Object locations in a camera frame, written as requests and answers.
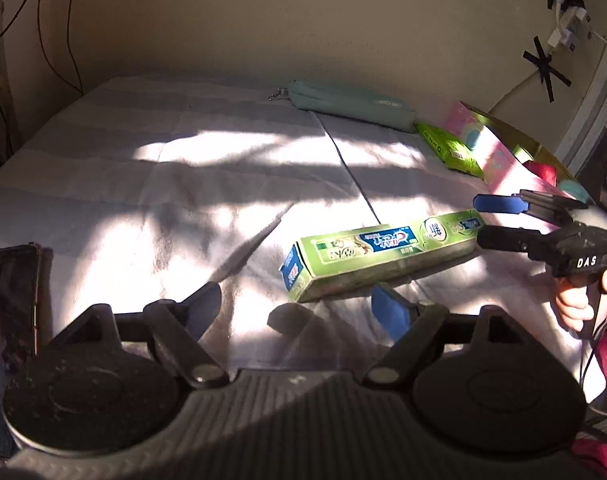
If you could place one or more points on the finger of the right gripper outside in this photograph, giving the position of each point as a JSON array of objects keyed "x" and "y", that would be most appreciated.
[{"x": 507, "y": 239}]

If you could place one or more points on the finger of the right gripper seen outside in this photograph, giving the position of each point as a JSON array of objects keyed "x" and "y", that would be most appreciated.
[{"x": 500, "y": 204}]

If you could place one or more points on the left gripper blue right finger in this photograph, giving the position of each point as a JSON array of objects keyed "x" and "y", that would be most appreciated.
[{"x": 392, "y": 311}]

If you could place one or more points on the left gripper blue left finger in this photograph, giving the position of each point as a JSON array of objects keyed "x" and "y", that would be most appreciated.
[{"x": 200, "y": 310}]

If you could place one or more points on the magenta pouch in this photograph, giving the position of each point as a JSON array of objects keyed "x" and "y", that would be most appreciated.
[{"x": 545, "y": 172}]

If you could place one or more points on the green toothpaste box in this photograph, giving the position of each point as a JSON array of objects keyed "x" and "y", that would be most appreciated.
[{"x": 333, "y": 264}]

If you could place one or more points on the teal pencil case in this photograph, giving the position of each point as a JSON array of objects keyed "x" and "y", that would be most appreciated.
[{"x": 347, "y": 102}]

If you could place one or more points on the person's right hand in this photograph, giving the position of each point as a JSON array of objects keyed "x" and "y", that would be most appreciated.
[{"x": 572, "y": 303}]

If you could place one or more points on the gold metal tin box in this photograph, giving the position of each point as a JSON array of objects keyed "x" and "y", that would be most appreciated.
[{"x": 501, "y": 151}]

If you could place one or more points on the black tape cross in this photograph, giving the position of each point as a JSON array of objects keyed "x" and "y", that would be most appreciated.
[{"x": 542, "y": 61}]

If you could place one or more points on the black smartphone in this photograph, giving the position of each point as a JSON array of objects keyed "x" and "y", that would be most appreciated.
[{"x": 19, "y": 281}]

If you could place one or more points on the white power strip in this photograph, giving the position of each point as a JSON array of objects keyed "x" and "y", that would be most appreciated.
[{"x": 573, "y": 27}]

